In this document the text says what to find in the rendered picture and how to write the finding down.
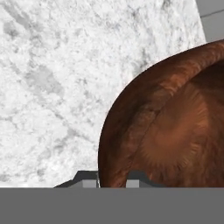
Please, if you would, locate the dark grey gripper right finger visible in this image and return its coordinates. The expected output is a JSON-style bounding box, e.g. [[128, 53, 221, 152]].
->
[[125, 171, 165, 189]]

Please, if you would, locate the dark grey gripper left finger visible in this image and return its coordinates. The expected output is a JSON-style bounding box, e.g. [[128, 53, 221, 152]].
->
[[53, 171, 100, 189]]

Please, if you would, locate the brown wooden bowl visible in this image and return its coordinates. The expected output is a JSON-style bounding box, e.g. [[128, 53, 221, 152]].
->
[[97, 39, 224, 189]]

